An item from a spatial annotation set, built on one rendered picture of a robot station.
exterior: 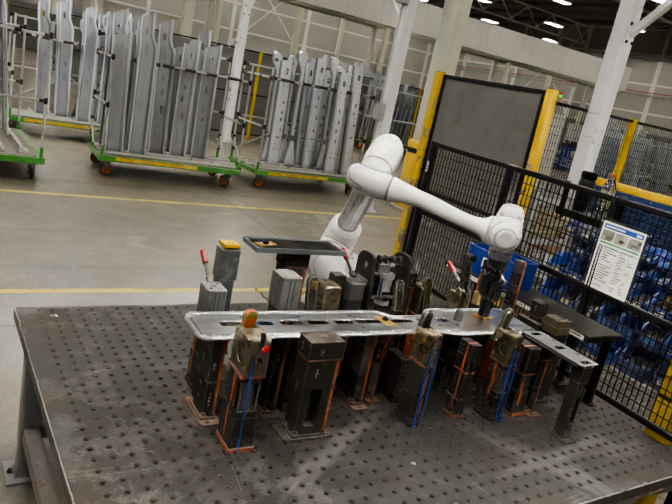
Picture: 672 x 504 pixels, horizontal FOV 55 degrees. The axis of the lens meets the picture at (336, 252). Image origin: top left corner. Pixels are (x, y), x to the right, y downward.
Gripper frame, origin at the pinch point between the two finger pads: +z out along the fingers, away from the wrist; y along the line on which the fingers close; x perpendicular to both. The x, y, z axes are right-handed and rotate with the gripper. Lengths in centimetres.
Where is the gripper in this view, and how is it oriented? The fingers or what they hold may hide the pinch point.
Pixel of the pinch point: (485, 307)
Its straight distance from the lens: 259.0
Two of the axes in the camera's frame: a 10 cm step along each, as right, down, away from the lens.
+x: 8.6, 0.4, 5.1
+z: -2.0, 9.5, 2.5
